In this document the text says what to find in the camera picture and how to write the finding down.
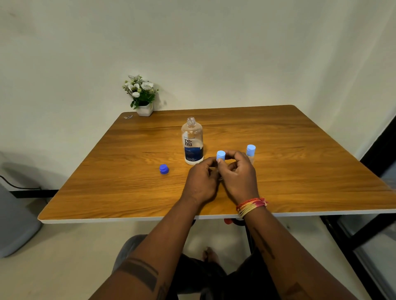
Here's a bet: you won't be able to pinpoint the person's left forearm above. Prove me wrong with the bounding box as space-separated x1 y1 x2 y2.
89 197 215 300

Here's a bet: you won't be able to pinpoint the person's left hand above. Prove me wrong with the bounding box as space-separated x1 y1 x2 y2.
181 156 222 206

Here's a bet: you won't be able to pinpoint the grey plastic bin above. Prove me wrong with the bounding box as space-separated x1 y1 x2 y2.
0 182 43 259

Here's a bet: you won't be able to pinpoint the person's right hand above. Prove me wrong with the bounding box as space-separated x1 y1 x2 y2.
217 150 260 205

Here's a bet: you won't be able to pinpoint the person's foot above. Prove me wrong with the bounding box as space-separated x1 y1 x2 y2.
202 247 221 265

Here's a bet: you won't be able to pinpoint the person's right forearm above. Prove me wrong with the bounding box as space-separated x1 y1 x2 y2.
238 205 360 300

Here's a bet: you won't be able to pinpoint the black table leg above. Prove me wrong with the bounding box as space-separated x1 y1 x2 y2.
231 218 256 256

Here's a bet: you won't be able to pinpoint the large clear solution bottle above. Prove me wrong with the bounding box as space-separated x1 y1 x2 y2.
181 117 204 166

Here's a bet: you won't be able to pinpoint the black cable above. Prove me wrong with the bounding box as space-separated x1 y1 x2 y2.
0 175 41 190

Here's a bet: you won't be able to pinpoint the red yellow thread bracelet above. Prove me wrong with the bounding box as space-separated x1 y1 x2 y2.
236 197 269 219

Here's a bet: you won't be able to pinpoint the person's dark shorts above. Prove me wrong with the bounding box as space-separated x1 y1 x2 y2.
112 234 279 300

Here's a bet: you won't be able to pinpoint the white flowers in white pot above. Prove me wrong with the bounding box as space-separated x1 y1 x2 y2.
123 74 159 117

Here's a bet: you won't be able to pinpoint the black metal table foot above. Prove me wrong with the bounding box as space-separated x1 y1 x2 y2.
9 189 59 199

